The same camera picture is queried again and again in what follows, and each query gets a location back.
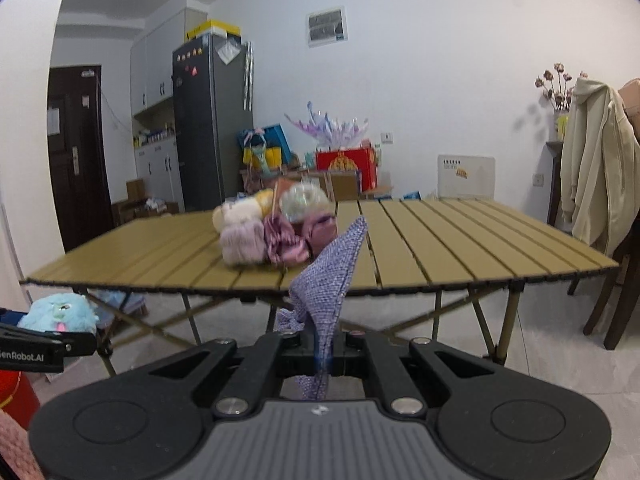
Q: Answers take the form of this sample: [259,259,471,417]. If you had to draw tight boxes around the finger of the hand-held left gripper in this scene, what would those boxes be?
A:
[0,309,98,357]

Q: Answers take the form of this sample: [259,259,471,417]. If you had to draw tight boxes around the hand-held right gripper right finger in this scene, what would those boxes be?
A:
[329,330,497,418]

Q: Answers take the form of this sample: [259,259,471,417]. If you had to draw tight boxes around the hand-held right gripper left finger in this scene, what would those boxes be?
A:
[148,332,320,418]

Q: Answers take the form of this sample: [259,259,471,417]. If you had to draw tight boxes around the purple checked cloth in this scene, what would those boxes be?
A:
[274,215,370,401]

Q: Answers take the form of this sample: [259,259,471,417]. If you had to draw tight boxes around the pink pleated cloth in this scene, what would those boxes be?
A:
[263,215,312,267]

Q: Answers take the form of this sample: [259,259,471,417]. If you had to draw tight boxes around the blue fluffy plush toy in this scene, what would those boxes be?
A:
[17,293,99,337]

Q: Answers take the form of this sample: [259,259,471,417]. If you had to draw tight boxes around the red plastic bucket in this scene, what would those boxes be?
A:
[0,370,41,432]

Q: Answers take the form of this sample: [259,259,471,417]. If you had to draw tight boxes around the blue plastic container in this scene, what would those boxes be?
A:
[91,287,149,319]

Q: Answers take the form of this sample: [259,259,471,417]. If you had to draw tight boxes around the pale pink yarn ball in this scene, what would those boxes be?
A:
[220,222,267,266]

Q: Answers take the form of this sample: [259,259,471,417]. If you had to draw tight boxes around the pink plush pouch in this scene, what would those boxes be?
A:
[300,212,337,257]

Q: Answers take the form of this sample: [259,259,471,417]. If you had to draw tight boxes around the dark wooden door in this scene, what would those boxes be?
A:
[47,65,115,253]

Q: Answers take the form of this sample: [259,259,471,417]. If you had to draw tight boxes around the tan slatted folding table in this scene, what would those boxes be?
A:
[22,197,621,377]

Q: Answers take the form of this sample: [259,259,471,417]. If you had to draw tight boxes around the cream yarn ball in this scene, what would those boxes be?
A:
[212,195,276,235]

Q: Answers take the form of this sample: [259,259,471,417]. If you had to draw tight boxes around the pale green yarn ball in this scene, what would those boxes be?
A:
[280,182,332,224]

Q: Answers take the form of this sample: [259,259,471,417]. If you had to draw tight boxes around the stack of cardboard boxes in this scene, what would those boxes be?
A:
[111,179,182,227]

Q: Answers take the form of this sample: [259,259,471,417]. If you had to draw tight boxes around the cardboard box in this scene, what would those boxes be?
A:
[324,172,362,202]

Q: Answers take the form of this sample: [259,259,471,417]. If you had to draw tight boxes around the red gift box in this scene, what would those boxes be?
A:
[315,147,379,192]

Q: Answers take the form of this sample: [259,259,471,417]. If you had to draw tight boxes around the white base cabinet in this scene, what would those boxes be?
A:
[134,136,186,212]

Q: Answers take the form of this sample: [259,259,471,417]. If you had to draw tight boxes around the yellow gift bag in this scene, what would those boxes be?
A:
[243,146,282,167]

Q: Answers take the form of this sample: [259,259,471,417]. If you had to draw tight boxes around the white flat panel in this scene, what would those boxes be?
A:
[437,155,496,199]

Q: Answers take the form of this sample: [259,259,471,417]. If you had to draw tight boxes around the blue storage box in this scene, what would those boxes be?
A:
[259,125,292,167]

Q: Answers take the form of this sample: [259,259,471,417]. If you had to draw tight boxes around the row of small bottles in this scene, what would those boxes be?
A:
[133,126,177,149]

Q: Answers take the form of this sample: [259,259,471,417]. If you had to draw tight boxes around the iridescent plastic flower bouquet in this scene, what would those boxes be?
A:
[284,101,372,152]

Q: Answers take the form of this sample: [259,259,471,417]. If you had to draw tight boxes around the grey refrigerator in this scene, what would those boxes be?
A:
[172,34,254,212]

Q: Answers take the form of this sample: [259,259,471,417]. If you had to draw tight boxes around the dark side table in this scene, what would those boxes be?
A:
[545,140,567,227]

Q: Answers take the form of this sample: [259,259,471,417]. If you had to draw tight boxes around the dark wooden chair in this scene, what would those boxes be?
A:
[566,237,640,352]

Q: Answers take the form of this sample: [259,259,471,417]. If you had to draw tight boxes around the beige hooded jacket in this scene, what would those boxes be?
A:
[560,77,640,257]

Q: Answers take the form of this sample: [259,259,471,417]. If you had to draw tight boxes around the dried flowers in vase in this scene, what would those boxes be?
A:
[534,62,589,142]

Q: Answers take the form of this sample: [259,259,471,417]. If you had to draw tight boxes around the yellow flat box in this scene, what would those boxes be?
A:
[184,20,244,44]

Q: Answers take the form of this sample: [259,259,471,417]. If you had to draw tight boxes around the white wall cabinet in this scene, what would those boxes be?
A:
[131,7,211,117]

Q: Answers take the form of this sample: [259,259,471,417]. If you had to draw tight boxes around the white wall fuse panel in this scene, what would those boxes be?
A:
[306,6,347,48]

